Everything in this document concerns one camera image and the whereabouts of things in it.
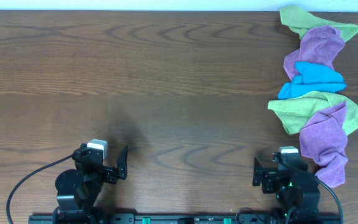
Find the green cloth lower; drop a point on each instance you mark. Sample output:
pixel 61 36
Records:
pixel 294 113

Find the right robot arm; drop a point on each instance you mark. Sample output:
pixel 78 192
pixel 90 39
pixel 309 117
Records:
pixel 295 188

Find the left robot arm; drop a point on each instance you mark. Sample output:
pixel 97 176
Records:
pixel 78 189

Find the green cloth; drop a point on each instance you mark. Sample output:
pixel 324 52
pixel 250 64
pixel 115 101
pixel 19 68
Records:
pixel 294 113
pixel 301 21

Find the purple cloth in pile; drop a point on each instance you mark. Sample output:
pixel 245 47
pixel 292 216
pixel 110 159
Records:
pixel 319 45

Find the purple microfiber cloth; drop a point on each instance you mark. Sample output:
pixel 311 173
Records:
pixel 324 141

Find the blue cloth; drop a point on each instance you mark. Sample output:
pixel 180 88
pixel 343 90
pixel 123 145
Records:
pixel 312 77

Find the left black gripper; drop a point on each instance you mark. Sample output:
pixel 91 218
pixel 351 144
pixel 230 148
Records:
pixel 111 173

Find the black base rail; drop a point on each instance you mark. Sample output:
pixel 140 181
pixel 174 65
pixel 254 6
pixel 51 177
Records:
pixel 128 218

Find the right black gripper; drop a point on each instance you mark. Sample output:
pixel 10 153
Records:
pixel 268 177

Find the green cloth top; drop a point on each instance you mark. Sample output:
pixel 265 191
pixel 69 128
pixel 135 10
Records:
pixel 301 21

